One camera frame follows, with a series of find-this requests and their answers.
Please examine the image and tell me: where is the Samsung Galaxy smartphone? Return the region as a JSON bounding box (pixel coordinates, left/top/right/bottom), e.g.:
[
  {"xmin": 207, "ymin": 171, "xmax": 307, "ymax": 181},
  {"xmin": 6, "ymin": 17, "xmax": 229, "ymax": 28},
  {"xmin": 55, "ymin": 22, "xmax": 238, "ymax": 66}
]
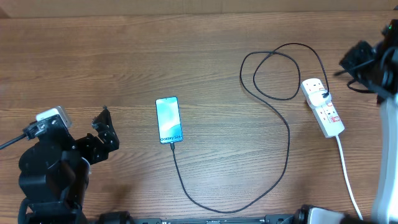
[{"xmin": 155, "ymin": 96, "xmax": 183, "ymax": 144}]

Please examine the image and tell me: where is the black USB charging cable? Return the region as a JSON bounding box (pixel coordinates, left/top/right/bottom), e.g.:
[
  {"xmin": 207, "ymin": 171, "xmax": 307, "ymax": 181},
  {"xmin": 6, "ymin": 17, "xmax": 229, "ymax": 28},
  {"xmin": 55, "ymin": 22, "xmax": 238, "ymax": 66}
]
[{"xmin": 169, "ymin": 42, "xmax": 331, "ymax": 215}]

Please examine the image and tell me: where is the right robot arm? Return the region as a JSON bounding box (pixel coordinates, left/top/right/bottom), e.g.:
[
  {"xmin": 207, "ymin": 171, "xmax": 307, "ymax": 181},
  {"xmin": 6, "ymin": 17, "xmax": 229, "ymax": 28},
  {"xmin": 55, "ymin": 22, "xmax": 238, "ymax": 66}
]
[{"xmin": 335, "ymin": 19, "xmax": 397, "ymax": 223}]

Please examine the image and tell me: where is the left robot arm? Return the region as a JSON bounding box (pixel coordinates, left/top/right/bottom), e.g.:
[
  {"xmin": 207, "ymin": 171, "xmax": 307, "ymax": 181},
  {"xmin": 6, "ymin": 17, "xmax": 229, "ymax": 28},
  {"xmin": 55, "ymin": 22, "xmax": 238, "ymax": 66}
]
[{"xmin": 17, "ymin": 106, "xmax": 119, "ymax": 223}]

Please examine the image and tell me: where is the white USB charger plug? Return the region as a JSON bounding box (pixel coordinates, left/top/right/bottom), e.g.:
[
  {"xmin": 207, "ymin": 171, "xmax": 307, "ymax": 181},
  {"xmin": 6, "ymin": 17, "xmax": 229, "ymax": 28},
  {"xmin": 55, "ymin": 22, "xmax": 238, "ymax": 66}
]
[{"xmin": 305, "ymin": 90, "xmax": 331, "ymax": 109}]

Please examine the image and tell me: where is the white power strip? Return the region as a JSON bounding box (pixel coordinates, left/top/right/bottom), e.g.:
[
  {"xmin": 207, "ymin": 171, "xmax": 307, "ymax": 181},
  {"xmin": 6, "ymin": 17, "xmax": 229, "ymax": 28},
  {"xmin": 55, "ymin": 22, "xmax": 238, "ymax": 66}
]
[{"xmin": 301, "ymin": 78, "xmax": 345, "ymax": 138}]

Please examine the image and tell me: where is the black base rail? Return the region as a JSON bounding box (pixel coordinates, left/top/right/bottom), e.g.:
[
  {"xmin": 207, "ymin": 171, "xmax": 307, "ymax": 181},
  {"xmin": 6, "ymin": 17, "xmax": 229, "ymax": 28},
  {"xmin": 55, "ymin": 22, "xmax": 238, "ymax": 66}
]
[{"xmin": 90, "ymin": 213, "xmax": 308, "ymax": 224}]

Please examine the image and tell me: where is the white power strip cord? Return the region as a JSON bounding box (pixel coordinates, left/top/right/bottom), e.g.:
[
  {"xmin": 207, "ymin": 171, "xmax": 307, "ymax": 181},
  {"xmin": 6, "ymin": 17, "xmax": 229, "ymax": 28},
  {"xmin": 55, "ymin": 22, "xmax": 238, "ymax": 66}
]
[{"xmin": 335, "ymin": 134, "xmax": 364, "ymax": 220}]

